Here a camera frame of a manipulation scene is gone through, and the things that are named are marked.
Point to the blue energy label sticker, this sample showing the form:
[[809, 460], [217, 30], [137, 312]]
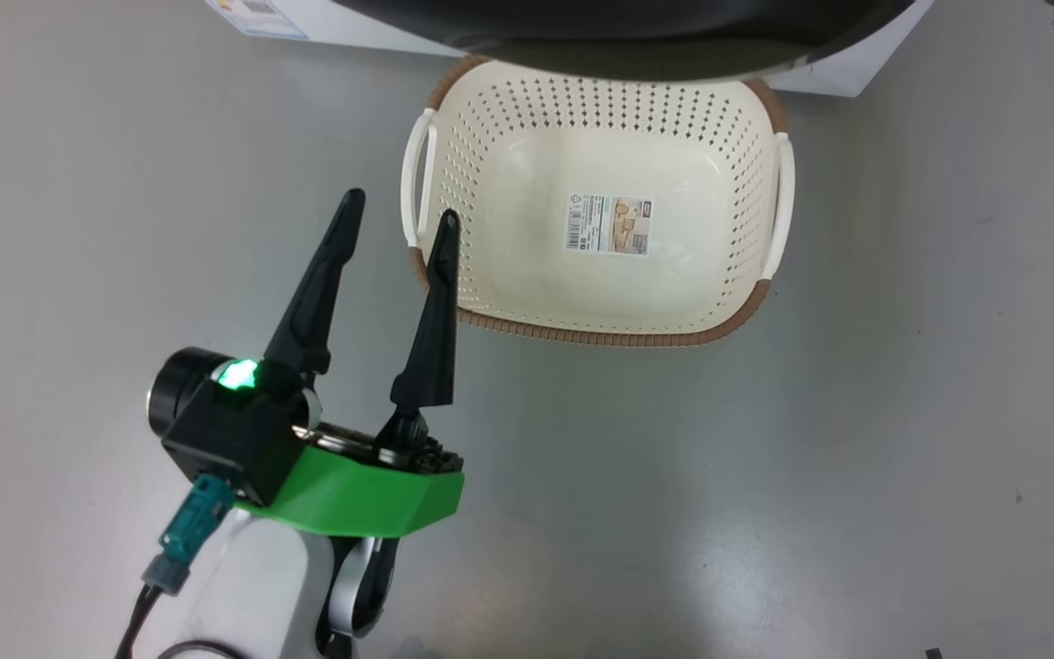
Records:
[[262, 16]]

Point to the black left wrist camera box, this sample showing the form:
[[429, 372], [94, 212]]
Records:
[[230, 435]]

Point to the paper product sticker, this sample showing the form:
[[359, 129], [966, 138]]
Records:
[[609, 224]]

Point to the white washing machine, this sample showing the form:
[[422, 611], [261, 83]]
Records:
[[856, 69]]

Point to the dark round washing machine door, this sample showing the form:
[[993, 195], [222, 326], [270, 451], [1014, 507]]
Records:
[[618, 27]]

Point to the cream perforated laundry basket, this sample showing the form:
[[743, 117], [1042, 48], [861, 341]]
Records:
[[527, 275]]

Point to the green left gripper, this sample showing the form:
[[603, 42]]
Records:
[[362, 499]]

